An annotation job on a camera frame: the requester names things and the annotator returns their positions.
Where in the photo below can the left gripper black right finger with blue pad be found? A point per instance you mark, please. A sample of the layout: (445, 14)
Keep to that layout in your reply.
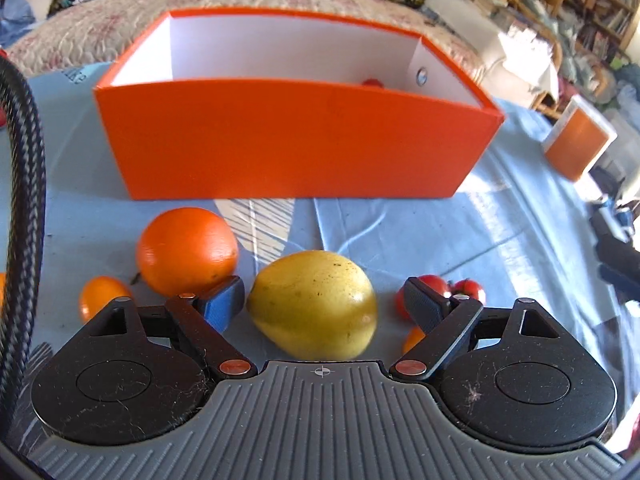
(442, 340)

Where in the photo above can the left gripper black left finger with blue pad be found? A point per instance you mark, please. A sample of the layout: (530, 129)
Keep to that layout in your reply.
(200, 322)

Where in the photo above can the yellow pear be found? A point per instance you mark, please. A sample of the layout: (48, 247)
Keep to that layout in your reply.
(315, 306)

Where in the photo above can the red tomato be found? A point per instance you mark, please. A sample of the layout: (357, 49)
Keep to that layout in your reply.
(372, 82)
(427, 293)
(469, 288)

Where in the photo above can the large orange near box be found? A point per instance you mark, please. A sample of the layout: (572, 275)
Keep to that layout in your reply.
(186, 250)

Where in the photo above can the light blue tablecloth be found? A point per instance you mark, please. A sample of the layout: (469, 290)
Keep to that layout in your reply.
(514, 225)

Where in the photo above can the grey remote control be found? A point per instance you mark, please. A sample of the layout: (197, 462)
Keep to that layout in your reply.
(603, 221)

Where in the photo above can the orange cardboard box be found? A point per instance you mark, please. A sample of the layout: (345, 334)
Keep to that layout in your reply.
(264, 103)

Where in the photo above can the orange white small box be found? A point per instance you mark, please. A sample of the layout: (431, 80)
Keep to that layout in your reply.
(577, 139)

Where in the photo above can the floral quilted sofa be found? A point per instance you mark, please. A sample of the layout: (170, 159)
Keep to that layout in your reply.
(100, 30)

